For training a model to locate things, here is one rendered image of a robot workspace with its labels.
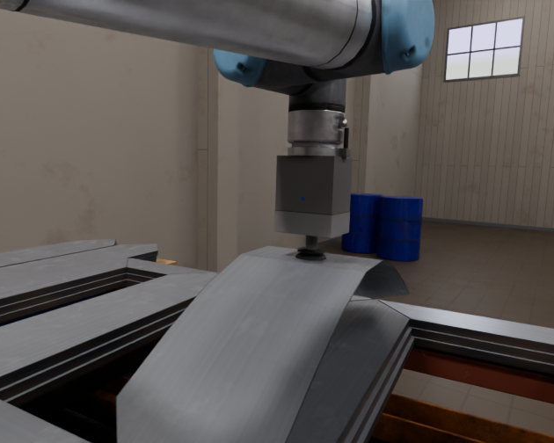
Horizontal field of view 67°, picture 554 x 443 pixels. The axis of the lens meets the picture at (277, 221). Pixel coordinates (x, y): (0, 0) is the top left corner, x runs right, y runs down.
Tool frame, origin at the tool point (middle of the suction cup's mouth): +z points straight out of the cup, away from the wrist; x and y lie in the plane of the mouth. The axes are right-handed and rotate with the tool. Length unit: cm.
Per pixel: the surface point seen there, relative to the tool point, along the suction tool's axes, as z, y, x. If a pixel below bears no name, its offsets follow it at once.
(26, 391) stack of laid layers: 19.0, 33.1, 21.6
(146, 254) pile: 17, 85, -46
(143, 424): 10.1, 2.9, 27.1
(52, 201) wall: 13, 254, -114
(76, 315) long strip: 15.7, 47.2, 4.6
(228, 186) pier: 4, 221, -267
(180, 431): 9.7, -0.9, 26.3
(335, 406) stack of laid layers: 15.7, -6.9, 5.7
